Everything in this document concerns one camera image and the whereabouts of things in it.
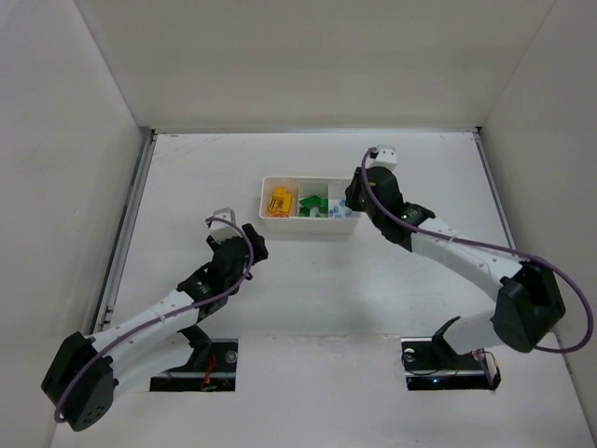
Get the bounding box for green lego brick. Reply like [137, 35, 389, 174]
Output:
[298, 195, 328, 218]

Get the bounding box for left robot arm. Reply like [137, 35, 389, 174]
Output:
[41, 217, 269, 432]

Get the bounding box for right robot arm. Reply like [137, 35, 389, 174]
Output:
[345, 166, 565, 357]

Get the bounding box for white divided plastic container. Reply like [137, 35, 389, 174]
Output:
[258, 176, 361, 234]

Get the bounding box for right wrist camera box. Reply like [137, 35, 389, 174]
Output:
[368, 145, 397, 172]

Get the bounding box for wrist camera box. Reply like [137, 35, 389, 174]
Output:
[206, 207, 238, 243]
[368, 145, 397, 172]

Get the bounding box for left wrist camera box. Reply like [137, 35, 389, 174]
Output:
[206, 207, 238, 243]

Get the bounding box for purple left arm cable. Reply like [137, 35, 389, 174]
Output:
[53, 217, 256, 424]

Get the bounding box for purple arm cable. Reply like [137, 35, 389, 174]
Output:
[53, 217, 256, 424]
[360, 147, 595, 354]

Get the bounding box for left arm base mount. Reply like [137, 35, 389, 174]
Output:
[149, 330, 239, 393]

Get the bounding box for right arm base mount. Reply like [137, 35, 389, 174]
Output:
[400, 316, 502, 392]

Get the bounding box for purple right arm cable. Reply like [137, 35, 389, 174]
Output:
[360, 147, 595, 354]

